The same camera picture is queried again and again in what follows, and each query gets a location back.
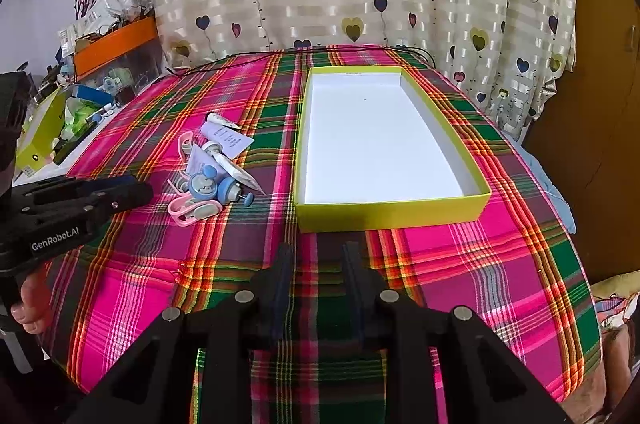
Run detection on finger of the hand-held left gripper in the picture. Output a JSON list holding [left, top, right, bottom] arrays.
[[17, 175, 139, 212], [15, 182, 154, 238]]

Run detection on light blue quilted cushion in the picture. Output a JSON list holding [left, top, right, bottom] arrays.
[[512, 143, 578, 235]]

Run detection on blue dome-shaped plastic gadget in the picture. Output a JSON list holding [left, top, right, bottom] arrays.
[[216, 178, 257, 208]]

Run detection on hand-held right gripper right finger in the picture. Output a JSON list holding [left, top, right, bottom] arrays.
[[342, 243, 566, 424]]

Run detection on light blue sachet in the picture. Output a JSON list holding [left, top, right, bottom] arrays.
[[184, 146, 221, 185]]

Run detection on orange rimmed storage bin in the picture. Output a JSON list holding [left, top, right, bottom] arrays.
[[72, 14, 163, 87]]

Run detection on yellow patterned cloth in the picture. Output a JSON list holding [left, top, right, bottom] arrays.
[[589, 271, 640, 412]]

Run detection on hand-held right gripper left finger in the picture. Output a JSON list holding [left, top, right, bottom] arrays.
[[65, 243, 296, 424]]

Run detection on wooden wardrobe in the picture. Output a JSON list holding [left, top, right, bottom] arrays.
[[520, 0, 640, 289]]

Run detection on person's left hand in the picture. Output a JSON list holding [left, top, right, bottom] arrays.
[[9, 271, 53, 336]]

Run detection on yellow-green cardboard box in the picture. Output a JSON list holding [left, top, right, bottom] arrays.
[[292, 64, 492, 233]]

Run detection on blue ring-shaped plastic gadget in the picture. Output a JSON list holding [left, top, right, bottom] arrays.
[[188, 168, 219, 201]]

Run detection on pink green plaid blanket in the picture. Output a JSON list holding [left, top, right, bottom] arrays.
[[37, 44, 603, 424]]

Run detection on lavender tube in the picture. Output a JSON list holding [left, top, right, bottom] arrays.
[[199, 123, 243, 147]]

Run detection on long cream tube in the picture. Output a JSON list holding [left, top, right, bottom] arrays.
[[201, 142, 267, 195]]

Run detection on blue box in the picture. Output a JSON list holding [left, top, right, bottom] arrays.
[[70, 84, 115, 107]]

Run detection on black cable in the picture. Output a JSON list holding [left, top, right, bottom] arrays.
[[165, 45, 437, 77]]

